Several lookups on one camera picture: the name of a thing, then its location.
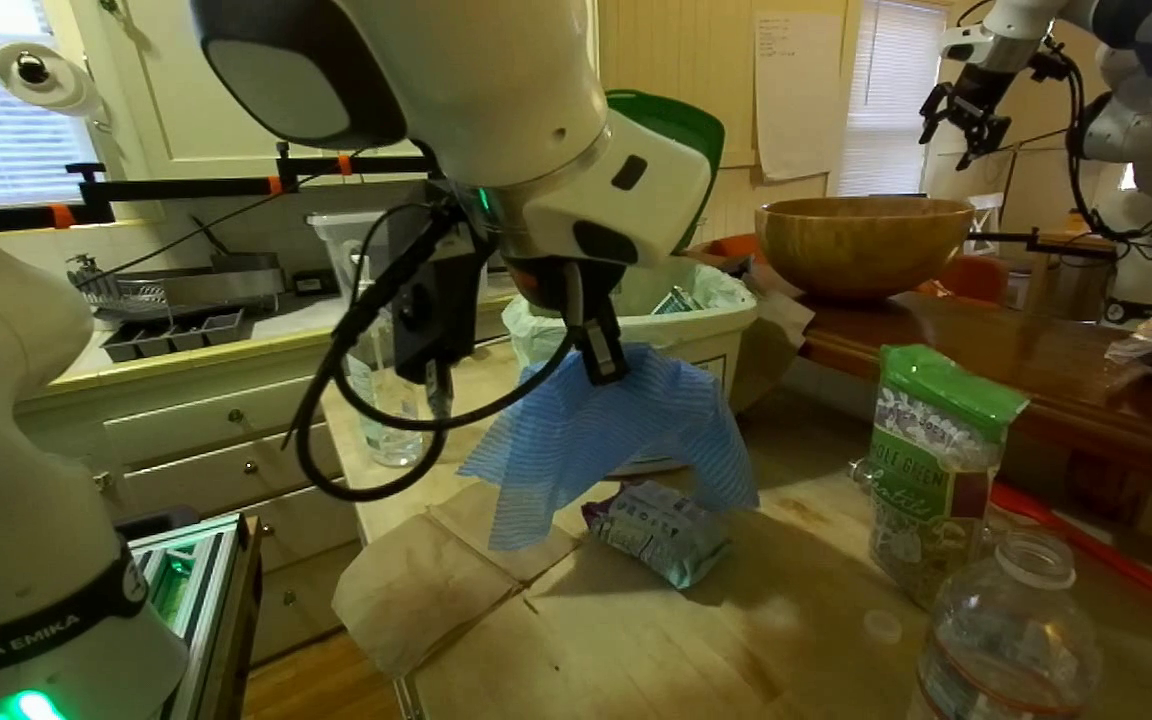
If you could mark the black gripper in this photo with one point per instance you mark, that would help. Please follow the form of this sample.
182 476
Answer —
583 295

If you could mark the green bin lid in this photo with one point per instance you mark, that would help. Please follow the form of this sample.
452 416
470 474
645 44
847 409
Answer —
687 125

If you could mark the blue cleaning cloth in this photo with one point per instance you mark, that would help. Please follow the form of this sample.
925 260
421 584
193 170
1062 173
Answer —
571 435

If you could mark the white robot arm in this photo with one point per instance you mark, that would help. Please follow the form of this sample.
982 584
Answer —
574 179

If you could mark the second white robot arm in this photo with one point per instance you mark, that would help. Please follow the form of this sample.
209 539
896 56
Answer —
1102 48

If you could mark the translucent bin liner bag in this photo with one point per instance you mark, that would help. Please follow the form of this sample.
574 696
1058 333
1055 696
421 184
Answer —
687 308

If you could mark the white compost bin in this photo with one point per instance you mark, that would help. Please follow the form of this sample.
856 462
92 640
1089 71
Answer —
537 333

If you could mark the clear pump sanitizer bottle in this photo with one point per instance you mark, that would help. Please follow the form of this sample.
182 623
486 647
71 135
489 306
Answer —
397 400

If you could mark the clear plastic storage container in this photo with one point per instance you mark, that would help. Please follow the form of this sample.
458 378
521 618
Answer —
354 246

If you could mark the wooden bowl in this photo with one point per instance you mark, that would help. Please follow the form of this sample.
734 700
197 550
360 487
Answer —
862 246

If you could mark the white paper sheets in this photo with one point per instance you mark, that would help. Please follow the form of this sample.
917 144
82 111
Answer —
797 95

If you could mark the white kitchen cabinet drawers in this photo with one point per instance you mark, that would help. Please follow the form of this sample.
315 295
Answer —
201 435

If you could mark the green grain bag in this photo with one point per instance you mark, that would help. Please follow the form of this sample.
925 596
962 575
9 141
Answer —
934 452

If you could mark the black ice cube tray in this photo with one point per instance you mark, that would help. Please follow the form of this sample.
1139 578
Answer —
187 333

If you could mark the white bottle cap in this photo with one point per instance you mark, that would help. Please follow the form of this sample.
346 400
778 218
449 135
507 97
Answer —
882 624

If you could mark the clear plastic water bottle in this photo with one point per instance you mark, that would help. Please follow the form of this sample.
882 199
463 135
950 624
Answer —
1007 636

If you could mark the paper towel roll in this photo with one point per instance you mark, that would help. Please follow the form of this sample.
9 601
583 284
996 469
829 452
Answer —
48 82

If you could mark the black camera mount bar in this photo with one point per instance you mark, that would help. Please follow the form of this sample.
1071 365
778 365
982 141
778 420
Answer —
288 173

